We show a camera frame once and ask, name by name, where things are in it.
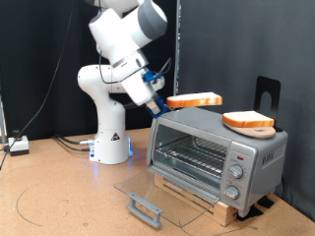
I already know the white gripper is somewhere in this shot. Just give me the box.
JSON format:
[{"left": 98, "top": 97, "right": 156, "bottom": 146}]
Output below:
[{"left": 121, "top": 67, "right": 160, "bottom": 112}]

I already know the white bread slice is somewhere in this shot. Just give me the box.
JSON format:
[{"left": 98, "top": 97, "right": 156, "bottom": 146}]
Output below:
[
  {"left": 165, "top": 91, "right": 223, "bottom": 109},
  {"left": 221, "top": 110, "right": 276, "bottom": 129}
]

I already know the glass oven door with handle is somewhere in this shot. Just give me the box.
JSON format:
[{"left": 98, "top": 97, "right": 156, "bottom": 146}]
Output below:
[{"left": 113, "top": 165, "right": 221, "bottom": 230}]

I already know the silver oven knob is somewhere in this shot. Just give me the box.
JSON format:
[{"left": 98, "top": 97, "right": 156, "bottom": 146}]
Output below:
[
  {"left": 223, "top": 185, "right": 241, "bottom": 201},
  {"left": 228, "top": 163, "right": 245, "bottom": 180}
]

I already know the silver toaster oven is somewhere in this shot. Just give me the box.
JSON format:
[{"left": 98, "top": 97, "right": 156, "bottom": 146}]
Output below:
[{"left": 146, "top": 106, "right": 289, "bottom": 218}]

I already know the vertical aluminium pole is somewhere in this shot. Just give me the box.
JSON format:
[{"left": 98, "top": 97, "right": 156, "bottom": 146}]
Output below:
[{"left": 172, "top": 0, "right": 182, "bottom": 96}]

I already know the dark grey backdrop curtain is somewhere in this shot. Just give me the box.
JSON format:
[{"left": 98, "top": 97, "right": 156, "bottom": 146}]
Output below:
[{"left": 178, "top": 0, "right": 315, "bottom": 222}]

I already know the round wooden cutting board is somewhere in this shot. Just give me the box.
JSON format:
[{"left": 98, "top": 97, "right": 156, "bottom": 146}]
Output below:
[{"left": 227, "top": 126, "right": 278, "bottom": 141}]

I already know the black metal bookend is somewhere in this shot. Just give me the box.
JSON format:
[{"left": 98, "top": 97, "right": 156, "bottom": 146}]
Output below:
[{"left": 254, "top": 76, "right": 283, "bottom": 133}]

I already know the slotted wooden block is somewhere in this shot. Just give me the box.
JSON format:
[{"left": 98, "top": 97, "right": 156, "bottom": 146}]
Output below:
[{"left": 154, "top": 173, "right": 239, "bottom": 228}]

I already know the black backdrop curtain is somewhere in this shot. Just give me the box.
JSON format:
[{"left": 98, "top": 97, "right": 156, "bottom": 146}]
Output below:
[{"left": 0, "top": 0, "right": 178, "bottom": 142}]

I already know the black foam pad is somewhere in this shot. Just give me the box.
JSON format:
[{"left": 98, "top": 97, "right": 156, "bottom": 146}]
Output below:
[
  {"left": 235, "top": 205, "right": 265, "bottom": 222},
  {"left": 257, "top": 195, "right": 276, "bottom": 209}
]

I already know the wrist camera on blue mount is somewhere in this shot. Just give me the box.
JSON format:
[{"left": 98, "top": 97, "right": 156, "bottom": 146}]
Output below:
[{"left": 150, "top": 76, "right": 166, "bottom": 92}]

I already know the blue cable clip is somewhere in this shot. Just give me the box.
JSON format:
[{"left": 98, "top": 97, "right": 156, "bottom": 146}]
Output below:
[{"left": 142, "top": 71, "right": 157, "bottom": 84}]

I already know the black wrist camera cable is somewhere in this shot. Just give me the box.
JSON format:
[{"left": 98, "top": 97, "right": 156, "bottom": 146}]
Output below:
[{"left": 97, "top": 48, "right": 172, "bottom": 85}]

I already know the wire oven rack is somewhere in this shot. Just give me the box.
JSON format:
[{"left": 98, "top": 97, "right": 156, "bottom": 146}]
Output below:
[{"left": 154, "top": 135, "right": 229, "bottom": 180}]

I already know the black cable silver connector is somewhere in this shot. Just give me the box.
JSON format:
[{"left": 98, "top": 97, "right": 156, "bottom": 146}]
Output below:
[{"left": 57, "top": 136, "right": 96, "bottom": 147}]

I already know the black base cable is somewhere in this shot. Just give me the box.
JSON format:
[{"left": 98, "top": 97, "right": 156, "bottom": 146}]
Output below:
[{"left": 52, "top": 134, "right": 93, "bottom": 152}]

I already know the black hanging cable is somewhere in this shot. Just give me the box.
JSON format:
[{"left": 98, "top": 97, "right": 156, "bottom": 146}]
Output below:
[{"left": 0, "top": 0, "right": 75, "bottom": 170}]

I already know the metal frame post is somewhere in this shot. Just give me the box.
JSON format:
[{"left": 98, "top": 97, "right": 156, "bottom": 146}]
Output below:
[{"left": 0, "top": 94, "right": 8, "bottom": 145}]

